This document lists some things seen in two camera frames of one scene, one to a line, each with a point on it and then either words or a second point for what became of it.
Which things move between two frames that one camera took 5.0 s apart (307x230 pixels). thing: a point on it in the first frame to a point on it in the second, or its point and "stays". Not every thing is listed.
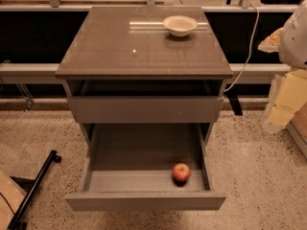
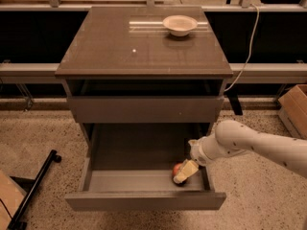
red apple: [180, 173] stays
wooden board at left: [11, 195] stays
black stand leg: [18, 221] stays
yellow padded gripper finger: [287, 94] to [204, 150]
